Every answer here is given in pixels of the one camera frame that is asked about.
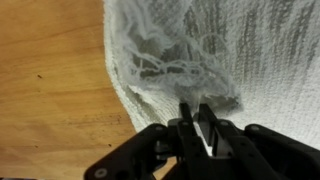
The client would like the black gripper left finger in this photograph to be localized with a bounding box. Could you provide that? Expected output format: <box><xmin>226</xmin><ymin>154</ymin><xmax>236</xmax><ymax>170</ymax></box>
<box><xmin>83</xmin><ymin>102</ymin><xmax>221</xmax><ymax>180</ymax></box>

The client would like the white cloth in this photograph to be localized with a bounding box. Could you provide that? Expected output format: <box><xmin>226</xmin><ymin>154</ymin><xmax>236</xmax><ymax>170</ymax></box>
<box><xmin>103</xmin><ymin>0</ymin><xmax>320</xmax><ymax>151</ymax></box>

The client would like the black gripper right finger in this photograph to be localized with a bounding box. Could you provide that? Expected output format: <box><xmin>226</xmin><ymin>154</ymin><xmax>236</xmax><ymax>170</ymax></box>
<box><xmin>199</xmin><ymin>103</ymin><xmax>320</xmax><ymax>180</ymax></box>

